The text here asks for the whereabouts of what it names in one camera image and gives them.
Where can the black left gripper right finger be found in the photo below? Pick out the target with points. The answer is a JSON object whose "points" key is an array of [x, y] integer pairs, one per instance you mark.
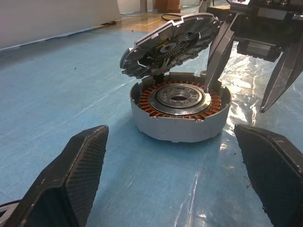
{"points": [[277, 170]]}

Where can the white partition board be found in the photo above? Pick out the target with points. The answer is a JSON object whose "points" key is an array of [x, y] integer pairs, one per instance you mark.
{"points": [[47, 16]]}

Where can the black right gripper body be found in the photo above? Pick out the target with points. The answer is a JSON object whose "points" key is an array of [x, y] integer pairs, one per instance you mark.
{"points": [[265, 26]]}

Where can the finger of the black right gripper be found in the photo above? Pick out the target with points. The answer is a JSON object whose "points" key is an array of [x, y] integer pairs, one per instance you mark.
{"points": [[220, 52], [281, 80]]}

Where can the grey motor housing copper windings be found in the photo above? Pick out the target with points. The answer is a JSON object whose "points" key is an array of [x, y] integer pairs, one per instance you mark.
{"points": [[177, 132]]}

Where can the blue table cover sheet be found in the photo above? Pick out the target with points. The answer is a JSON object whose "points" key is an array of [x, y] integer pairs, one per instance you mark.
{"points": [[59, 99]]}

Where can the orange-brown box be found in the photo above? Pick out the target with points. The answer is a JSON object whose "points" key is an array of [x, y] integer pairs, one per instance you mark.
{"points": [[165, 6]]}

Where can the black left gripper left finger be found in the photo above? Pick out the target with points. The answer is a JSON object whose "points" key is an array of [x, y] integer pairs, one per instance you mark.
{"points": [[71, 179]]}

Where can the grey motor lid circuit board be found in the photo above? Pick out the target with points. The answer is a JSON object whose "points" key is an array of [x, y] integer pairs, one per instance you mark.
{"points": [[151, 37]]}

